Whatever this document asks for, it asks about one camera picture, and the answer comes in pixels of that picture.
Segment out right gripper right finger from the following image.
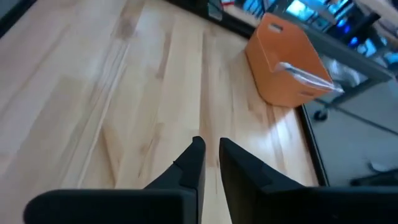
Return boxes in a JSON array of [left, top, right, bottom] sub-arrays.
[[219, 138, 398, 224]]

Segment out clear plastic bag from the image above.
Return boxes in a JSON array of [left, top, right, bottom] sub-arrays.
[[275, 61, 345, 94]]

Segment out black caster wheel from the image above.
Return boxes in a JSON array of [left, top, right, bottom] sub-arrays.
[[313, 108, 329, 122]]

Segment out orange plastic bin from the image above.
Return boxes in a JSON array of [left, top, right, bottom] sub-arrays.
[[244, 12, 335, 108]]

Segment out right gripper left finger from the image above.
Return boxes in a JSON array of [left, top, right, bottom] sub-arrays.
[[23, 136, 206, 224]]

